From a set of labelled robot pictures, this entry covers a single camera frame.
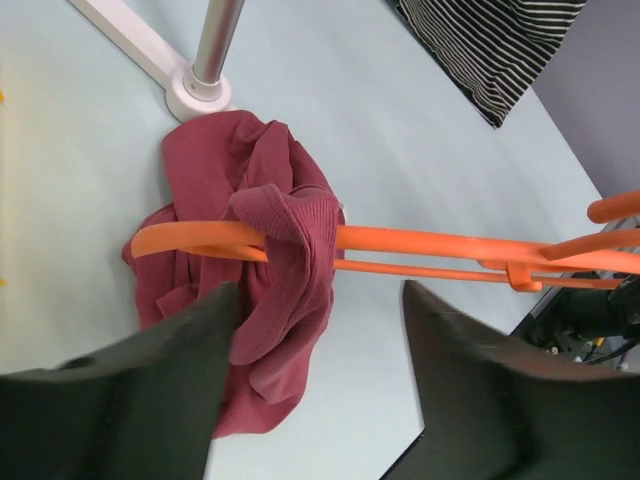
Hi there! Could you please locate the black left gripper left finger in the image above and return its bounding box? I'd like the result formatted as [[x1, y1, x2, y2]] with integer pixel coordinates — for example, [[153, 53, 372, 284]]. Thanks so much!
[[1, 282, 239, 479]]

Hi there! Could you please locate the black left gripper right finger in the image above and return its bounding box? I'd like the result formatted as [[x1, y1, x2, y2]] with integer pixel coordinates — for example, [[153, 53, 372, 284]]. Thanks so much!
[[386, 280, 639, 479]]

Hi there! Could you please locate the orange plastic hanger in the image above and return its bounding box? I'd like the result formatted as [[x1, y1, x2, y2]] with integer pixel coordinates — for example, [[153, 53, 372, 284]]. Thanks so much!
[[124, 185, 639, 292]]

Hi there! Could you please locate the maroon tank top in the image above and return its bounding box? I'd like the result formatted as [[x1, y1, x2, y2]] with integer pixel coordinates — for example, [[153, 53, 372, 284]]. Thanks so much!
[[121, 109, 347, 441]]

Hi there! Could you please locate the black white striped tank top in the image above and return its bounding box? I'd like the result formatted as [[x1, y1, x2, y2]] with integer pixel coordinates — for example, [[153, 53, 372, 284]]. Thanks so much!
[[395, 0, 586, 128]]

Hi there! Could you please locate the silver white clothes rack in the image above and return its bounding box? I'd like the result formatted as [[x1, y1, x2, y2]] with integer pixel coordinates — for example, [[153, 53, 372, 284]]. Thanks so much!
[[67, 0, 246, 123]]

